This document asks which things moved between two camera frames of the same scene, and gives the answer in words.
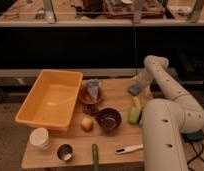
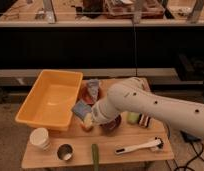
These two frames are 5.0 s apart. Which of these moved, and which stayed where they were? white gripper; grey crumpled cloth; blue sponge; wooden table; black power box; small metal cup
Moved: white gripper; blue sponge
Stayed: black power box; grey crumpled cloth; small metal cup; wooden table
